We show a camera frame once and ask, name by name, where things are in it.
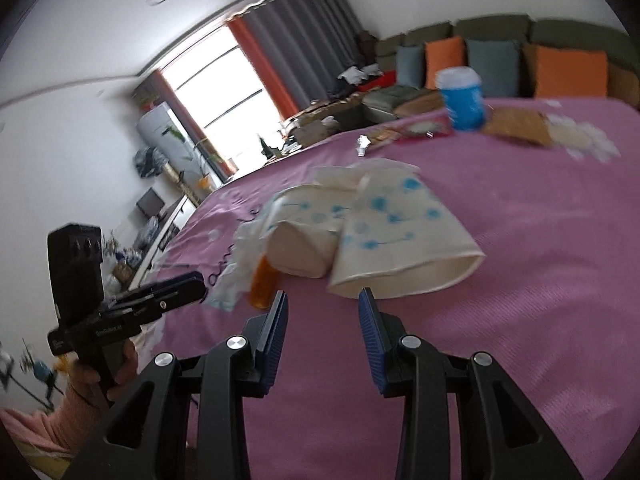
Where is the person's left forearm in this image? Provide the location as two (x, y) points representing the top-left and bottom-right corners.
(0, 385), (108, 461)

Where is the teal cushion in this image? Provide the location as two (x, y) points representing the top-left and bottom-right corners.
(466, 39), (521, 99)
(395, 45), (426, 89)

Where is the pile of clothes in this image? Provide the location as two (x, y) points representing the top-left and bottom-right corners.
(330, 64), (386, 97)

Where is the white black television cabinet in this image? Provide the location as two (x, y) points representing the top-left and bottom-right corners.
(112, 195), (202, 287)

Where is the clear plastic bag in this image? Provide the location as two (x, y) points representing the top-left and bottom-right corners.
(132, 220), (161, 252)

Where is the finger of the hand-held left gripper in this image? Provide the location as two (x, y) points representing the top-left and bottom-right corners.
(122, 271), (206, 303)
(102, 287), (206, 318)

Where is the blue print paper cup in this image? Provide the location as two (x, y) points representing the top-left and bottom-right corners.
(326, 170), (485, 302)
(264, 182), (362, 279)

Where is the orange pill bottle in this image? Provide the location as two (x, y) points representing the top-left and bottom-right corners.
(248, 255), (281, 310)

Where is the pink floral blanket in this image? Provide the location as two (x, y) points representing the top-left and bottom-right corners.
(150, 97), (640, 480)

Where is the white standing air conditioner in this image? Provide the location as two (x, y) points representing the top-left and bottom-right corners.
(137, 101), (222, 192)

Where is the orange cushion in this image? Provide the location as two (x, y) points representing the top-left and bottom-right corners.
(424, 36), (467, 91)
(522, 44), (610, 100)

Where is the potted plant yellow pot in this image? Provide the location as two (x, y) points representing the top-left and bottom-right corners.
(165, 127), (227, 192)

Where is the red snack packet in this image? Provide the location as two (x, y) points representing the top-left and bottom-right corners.
(395, 114), (454, 144)

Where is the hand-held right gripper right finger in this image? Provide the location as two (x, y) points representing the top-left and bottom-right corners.
(357, 287), (583, 480)

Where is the brown paper envelope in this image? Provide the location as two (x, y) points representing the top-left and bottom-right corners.
(481, 107), (554, 149)

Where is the covered standing fan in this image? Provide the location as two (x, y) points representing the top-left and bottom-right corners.
(132, 146), (167, 179)

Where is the window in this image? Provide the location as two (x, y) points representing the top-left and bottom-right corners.
(160, 25), (282, 171)

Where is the olive green sofa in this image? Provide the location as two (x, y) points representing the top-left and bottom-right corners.
(295, 14), (640, 127)

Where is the blue cup white lid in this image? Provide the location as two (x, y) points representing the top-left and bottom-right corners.
(435, 66), (487, 132)

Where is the small black television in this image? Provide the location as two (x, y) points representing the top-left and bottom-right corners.
(136, 187), (166, 219)

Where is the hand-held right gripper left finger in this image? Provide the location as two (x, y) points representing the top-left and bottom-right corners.
(70, 289), (290, 480)

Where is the orange curtain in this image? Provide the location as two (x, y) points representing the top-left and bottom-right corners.
(227, 16), (302, 122)

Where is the cluttered coffee table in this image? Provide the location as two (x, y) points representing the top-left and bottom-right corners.
(279, 109), (352, 152)

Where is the person's left hand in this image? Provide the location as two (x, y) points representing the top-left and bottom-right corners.
(69, 341), (139, 407)

